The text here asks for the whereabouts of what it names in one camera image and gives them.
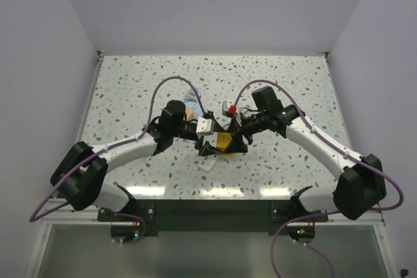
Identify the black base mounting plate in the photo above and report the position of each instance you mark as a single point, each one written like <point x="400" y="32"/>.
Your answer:
<point x="215" y="215"/>

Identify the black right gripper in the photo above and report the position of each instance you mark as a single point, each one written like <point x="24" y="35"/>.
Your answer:
<point x="236" y="144"/>

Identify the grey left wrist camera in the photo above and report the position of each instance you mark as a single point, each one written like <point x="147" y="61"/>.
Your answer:
<point x="205" y="126"/>

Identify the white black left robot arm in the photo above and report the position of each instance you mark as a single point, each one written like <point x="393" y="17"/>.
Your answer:
<point x="80" y="176"/>

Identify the beige cube socket adapter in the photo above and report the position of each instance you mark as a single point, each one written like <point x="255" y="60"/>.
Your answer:
<point x="190" y="113"/>

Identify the light blue round power socket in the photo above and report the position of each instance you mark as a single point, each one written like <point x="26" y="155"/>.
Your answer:
<point x="191" y="100"/>

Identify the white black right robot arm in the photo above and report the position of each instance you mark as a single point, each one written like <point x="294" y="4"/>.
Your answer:
<point x="359" y="185"/>

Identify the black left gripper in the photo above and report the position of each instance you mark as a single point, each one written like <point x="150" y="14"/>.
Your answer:
<point x="207" y="149"/>

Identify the white power strip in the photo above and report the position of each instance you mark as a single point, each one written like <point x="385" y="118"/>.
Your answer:
<point x="207" y="163"/>

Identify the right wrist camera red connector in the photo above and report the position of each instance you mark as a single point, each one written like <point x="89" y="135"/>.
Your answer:
<point x="229" y="109"/>

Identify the yellow cube socket adapter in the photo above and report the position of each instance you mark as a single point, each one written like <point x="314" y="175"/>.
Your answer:
<point x="222" y="141"/>

